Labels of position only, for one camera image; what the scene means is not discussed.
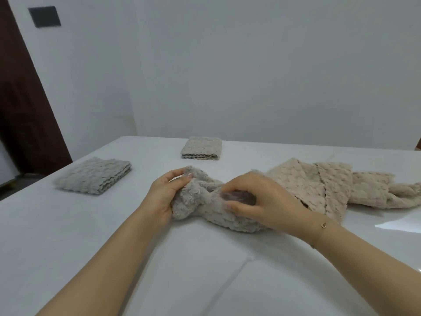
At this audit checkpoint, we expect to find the person's left hand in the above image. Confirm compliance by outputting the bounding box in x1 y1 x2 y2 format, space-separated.
143 167 195 225

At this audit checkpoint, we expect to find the person's right hand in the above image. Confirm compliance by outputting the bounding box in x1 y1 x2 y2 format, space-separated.
220 171 325 240

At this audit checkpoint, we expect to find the blue-grey fluffy towel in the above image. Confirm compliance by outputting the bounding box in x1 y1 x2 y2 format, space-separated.
171 166 275 233

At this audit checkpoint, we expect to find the taupe fluffy towel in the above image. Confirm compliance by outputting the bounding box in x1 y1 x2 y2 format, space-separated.
54 157 132 196
180 136 223 160

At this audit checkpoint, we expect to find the person's left forearm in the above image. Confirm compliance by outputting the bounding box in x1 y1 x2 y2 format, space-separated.
36 207 165 316

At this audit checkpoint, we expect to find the white glossy table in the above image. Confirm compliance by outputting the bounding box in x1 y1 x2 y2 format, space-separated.
0 135 421 316

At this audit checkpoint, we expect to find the dark brown wooden door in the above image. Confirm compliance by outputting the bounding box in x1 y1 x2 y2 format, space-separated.
0 0 73 176

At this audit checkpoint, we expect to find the thin gold bracelet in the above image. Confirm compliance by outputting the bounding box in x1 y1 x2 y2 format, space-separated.
310 221 330 249

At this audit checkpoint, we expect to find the black wall switch panel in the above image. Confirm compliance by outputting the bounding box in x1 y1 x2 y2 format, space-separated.
28 5 62 29

